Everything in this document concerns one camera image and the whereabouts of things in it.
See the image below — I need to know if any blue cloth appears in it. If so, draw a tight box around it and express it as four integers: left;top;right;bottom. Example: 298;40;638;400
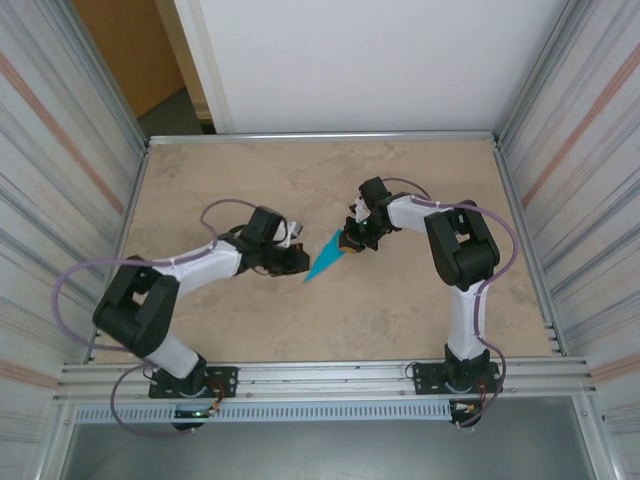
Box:
302;227;348;285

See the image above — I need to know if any small controller board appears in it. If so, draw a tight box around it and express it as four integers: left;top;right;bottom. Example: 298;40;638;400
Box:
448;399;482;419
172;407;220;421

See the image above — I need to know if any corrugated metal side panel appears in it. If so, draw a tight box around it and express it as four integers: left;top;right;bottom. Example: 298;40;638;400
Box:
0;0;149;416
499;0;640;416

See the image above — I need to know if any brown wooden door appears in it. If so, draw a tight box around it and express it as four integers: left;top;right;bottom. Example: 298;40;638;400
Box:
72;0;201;120

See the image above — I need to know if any thin aluminium table rail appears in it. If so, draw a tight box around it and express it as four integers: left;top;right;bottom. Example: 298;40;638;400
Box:
146;130;501;147

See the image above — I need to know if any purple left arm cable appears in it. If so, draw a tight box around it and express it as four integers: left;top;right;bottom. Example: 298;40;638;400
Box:
52;198;262;438

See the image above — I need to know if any wide aluminium mounting rail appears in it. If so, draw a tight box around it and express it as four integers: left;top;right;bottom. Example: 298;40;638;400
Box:
57;355;600;404

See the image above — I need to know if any aluminium side rail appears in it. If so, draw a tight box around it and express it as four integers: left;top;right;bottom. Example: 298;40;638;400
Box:
492;142;570;357
82;142;151;364

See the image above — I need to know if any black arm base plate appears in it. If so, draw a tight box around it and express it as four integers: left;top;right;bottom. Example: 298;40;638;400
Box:
148;366;239;400
410;362;503;396

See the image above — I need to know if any slotted grey cable duct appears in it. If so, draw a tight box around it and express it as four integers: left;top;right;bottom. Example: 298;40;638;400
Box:
73;401;454;424

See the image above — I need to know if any white door frame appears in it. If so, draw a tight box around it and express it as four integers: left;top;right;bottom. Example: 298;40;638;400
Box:
172;0;236;135

